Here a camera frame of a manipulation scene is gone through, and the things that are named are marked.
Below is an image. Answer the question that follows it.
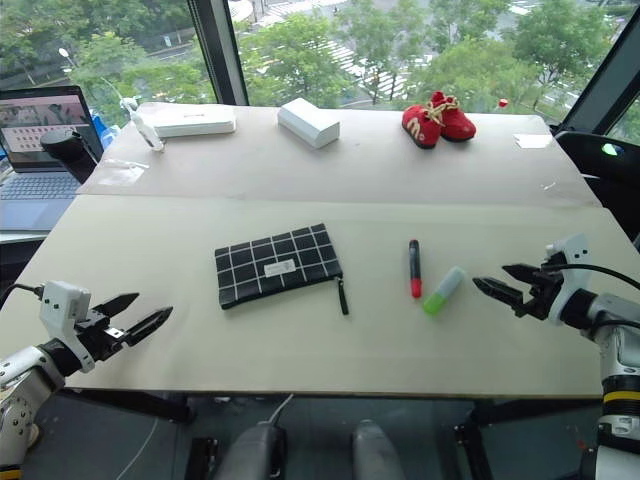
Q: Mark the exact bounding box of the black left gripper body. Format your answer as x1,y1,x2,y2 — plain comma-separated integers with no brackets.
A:
74,305,133,363

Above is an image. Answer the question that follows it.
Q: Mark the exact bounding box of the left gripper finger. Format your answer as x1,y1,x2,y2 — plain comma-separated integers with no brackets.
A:
102,292,141,318
122,305,175,347

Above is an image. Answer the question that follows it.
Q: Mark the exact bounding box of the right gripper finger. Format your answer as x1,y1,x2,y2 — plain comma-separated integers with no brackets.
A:
471,277,528,309
501,262,544,284

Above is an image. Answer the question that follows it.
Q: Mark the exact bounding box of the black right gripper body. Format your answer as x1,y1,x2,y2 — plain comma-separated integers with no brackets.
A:
509,266,564,322

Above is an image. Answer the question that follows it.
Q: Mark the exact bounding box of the black grid pencil pouch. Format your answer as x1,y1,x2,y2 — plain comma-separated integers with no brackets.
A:
214,222,350,317

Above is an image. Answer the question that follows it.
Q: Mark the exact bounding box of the open grey laptop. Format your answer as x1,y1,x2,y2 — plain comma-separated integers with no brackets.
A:
0,85,105,232

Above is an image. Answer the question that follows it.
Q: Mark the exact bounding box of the green highlighter pen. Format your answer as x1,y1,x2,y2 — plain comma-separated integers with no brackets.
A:
422,265,467,317

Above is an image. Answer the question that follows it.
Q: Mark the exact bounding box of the red and black marker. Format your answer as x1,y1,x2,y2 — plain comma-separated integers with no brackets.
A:
407,238,424,300

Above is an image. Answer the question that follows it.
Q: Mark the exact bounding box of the white paper card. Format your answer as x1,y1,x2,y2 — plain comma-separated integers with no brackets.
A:
511,132,553,150

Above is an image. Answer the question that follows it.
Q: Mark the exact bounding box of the black machine with green light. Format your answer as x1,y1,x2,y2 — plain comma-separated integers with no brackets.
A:
551,129,640,254

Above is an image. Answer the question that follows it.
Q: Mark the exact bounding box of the clear plastic bag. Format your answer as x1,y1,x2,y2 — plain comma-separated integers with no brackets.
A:
101,158,151,180

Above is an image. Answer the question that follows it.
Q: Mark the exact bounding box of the black cylindrical device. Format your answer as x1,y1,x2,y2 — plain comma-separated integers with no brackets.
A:
39,129,99,186

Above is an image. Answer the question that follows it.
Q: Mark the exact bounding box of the dark rounded shape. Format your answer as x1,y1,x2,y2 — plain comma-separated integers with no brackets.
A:
351,418,407,480
226,421,287,480

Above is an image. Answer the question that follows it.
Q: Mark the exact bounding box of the red knitted baby shoe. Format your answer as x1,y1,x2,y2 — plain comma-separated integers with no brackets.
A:
400,104,443,150
426,90,478,143

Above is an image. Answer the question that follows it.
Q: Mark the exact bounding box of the blue plastic bag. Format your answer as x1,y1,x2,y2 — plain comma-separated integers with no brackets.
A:
91,116,119,147

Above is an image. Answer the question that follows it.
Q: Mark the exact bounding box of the white slim bottle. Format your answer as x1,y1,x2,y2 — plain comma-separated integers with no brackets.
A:
120,97,167,152

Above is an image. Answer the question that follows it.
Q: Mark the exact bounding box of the flat white box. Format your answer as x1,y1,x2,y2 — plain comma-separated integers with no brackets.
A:
149,102,238,140

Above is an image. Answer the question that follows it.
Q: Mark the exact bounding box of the white rectangular block box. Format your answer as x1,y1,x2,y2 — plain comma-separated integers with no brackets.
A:
276,97,342,150

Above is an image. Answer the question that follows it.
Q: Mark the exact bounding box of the dark window pillar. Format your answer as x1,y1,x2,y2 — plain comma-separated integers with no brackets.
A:
186,0,250,107

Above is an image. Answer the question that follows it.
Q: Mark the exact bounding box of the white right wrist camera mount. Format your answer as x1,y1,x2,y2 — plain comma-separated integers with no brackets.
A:
545,231,592,327

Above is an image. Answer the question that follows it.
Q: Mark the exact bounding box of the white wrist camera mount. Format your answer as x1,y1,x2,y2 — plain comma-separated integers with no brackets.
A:
39,280,96,374
545,231,592,327

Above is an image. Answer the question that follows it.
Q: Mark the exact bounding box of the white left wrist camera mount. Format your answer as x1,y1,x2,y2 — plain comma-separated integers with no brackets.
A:
39,280,96,374

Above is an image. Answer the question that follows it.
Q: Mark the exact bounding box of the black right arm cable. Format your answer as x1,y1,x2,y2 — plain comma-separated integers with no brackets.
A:
541,263,640,292

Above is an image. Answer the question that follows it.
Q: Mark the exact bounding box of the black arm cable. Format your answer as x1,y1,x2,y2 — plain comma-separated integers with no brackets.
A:
0,283,47,309
541,263,640,292

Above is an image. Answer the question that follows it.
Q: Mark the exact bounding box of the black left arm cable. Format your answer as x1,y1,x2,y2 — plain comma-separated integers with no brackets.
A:
0,283,47,309

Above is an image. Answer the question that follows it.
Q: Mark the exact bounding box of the white cable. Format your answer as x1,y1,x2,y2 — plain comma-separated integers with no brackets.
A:
266,393,296,427

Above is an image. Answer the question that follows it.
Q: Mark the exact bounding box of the dark slanted window frame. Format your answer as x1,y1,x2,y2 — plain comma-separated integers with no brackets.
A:
561,0,640,137

